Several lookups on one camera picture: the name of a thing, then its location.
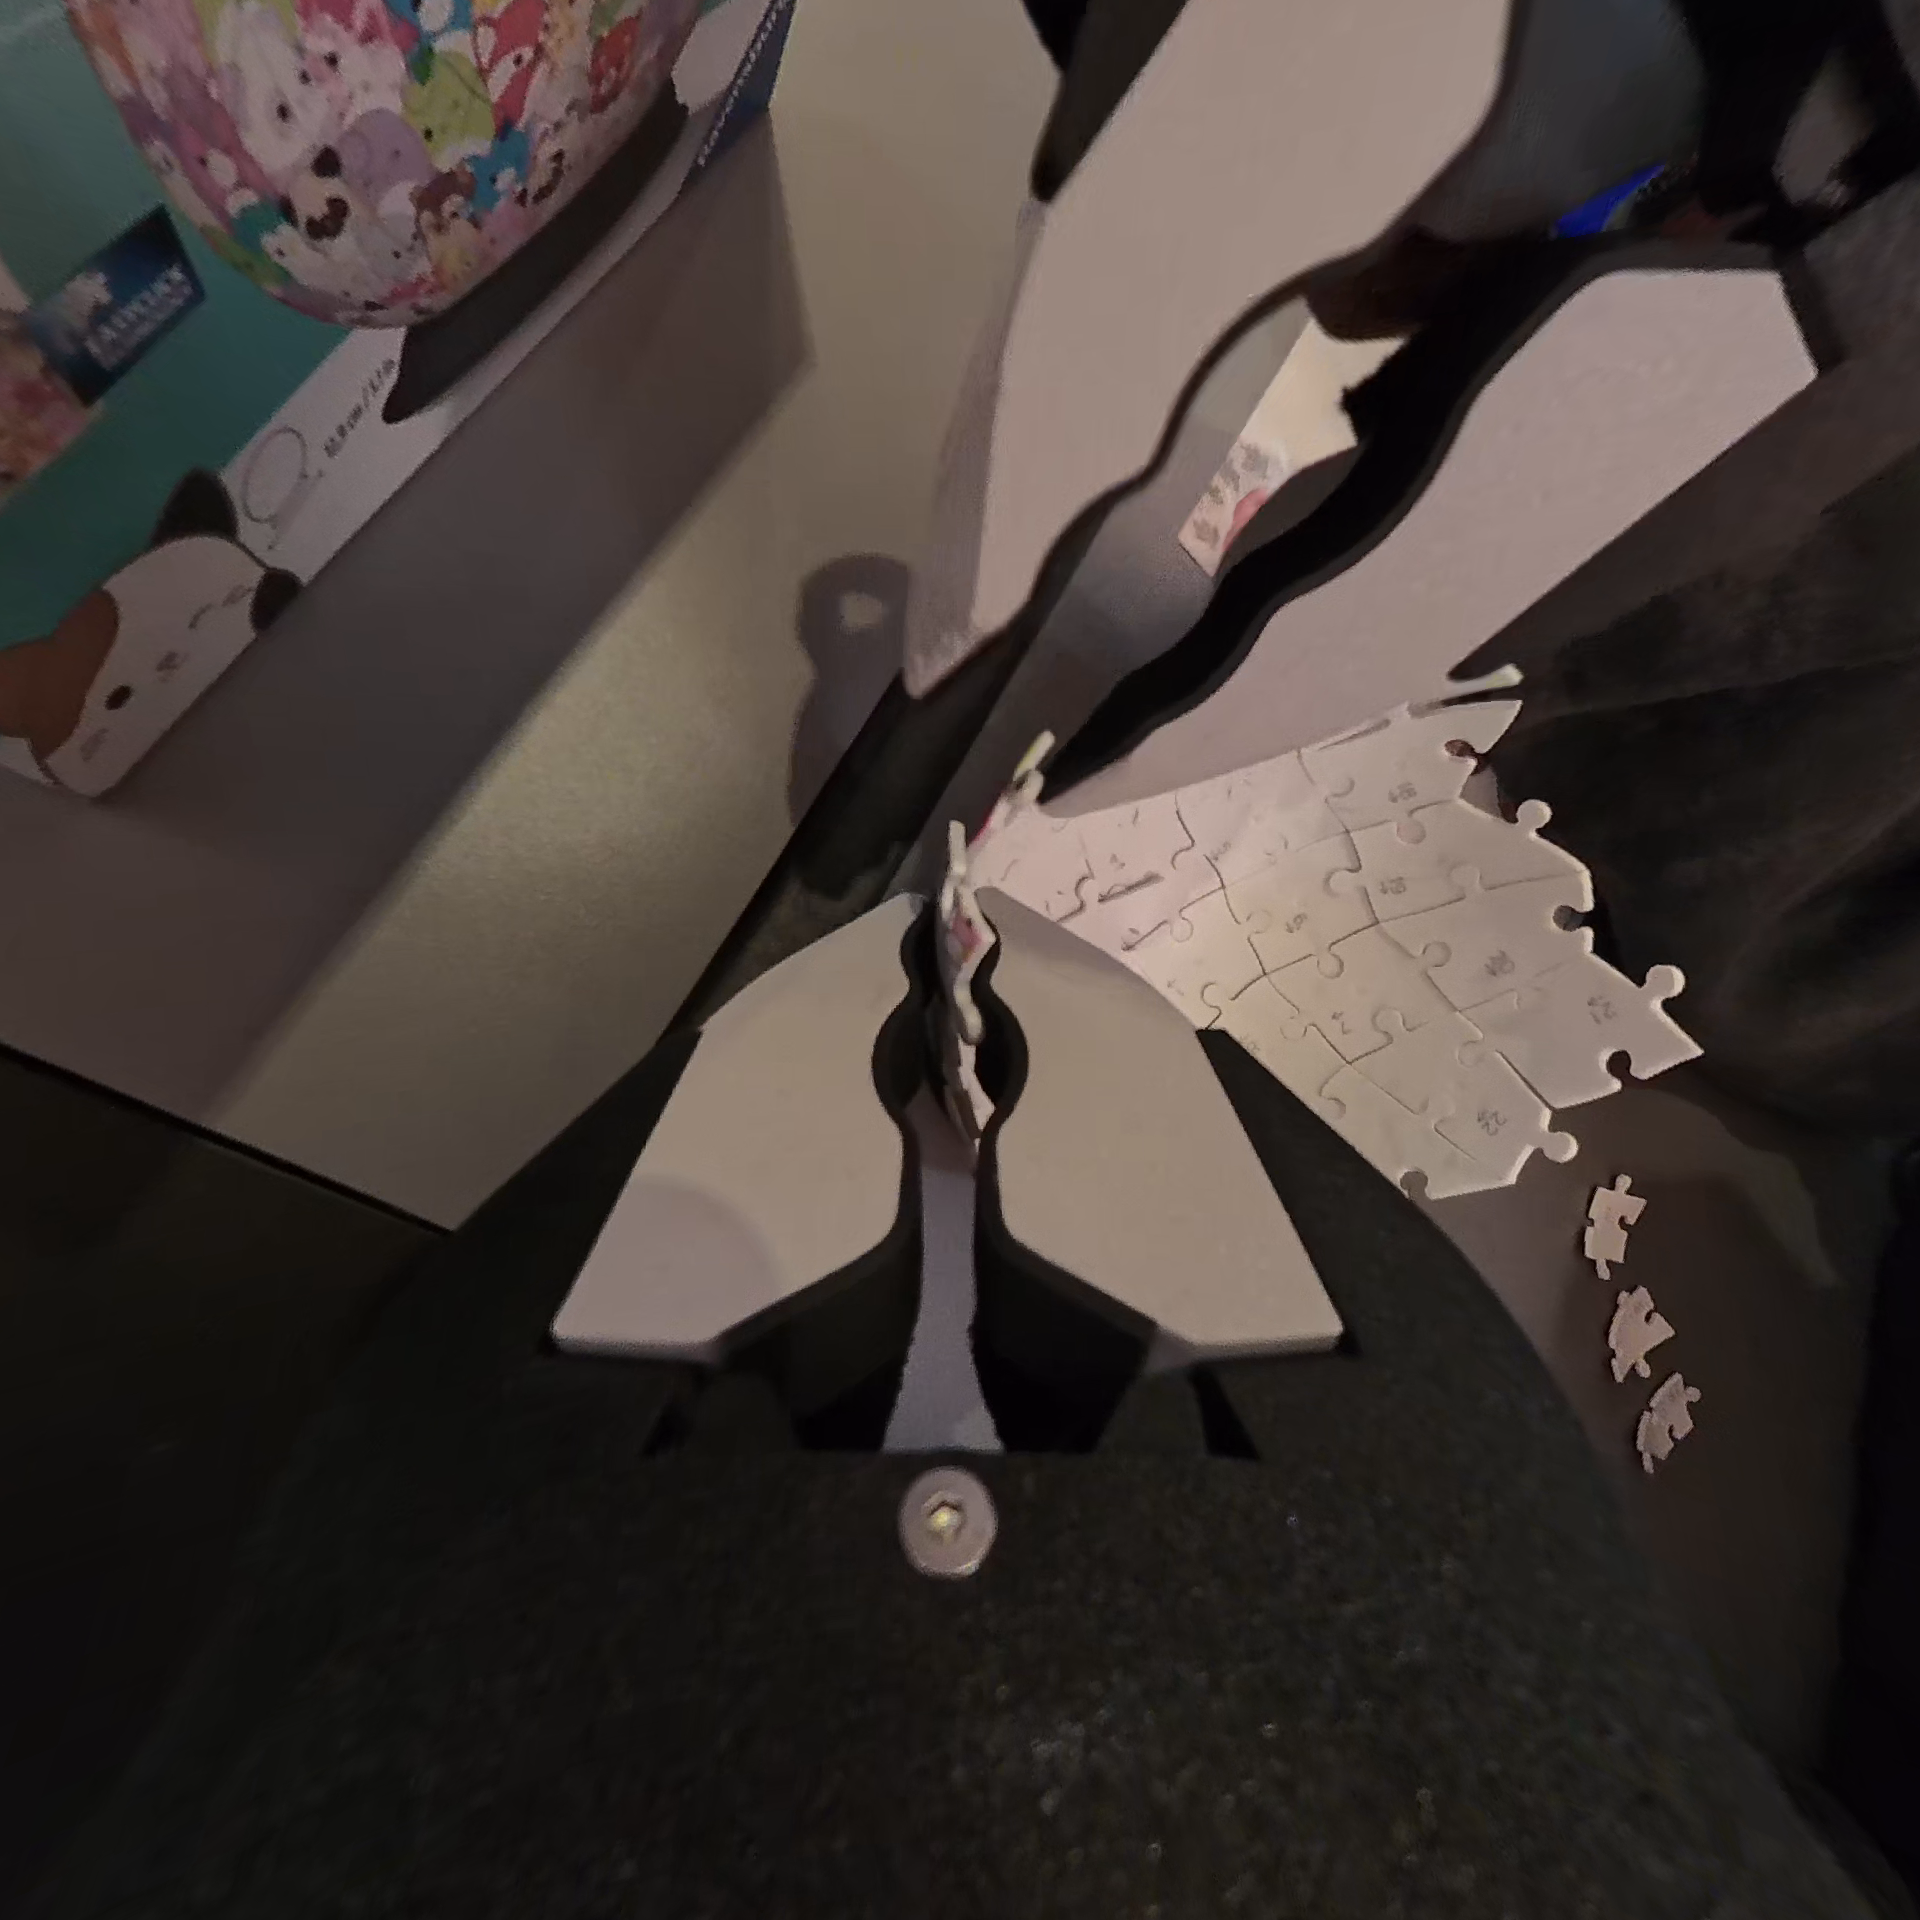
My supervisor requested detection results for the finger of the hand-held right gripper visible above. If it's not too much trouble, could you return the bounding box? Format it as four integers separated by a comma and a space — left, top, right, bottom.
1035, 253, 1826, 800
899, 0, 1509, 698

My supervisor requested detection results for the partly built white puzzle ball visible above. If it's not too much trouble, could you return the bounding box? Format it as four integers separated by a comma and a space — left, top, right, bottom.
967, 668, 1704, 1205

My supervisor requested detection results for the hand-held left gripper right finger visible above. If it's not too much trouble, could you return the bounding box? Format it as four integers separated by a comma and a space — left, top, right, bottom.
976, 897, 1343, 1366

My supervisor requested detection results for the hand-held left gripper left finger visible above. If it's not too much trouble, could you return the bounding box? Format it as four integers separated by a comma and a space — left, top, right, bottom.
550, 897, 951, 1366

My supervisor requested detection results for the person's dark clothing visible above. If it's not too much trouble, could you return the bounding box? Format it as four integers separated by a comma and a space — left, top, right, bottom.
1502, 451, 1920, 1862

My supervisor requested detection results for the printed instruction sheet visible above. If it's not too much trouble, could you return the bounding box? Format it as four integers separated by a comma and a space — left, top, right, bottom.
1179, 316, 1413, 579

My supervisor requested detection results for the colourful puzzle ball box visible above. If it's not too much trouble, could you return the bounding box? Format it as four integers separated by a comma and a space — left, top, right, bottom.
0, 0, 800, 800

